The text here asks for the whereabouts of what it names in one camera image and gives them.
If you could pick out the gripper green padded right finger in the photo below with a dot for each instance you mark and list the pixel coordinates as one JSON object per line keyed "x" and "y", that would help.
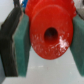
{"x": 77, "y": 46}

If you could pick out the gripper green padded left finger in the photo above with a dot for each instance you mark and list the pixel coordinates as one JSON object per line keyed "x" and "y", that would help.
{"x": 15, "y": 43}

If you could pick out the red gear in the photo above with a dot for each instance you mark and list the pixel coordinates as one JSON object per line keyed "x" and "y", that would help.
{"x": 51, "y": 27}

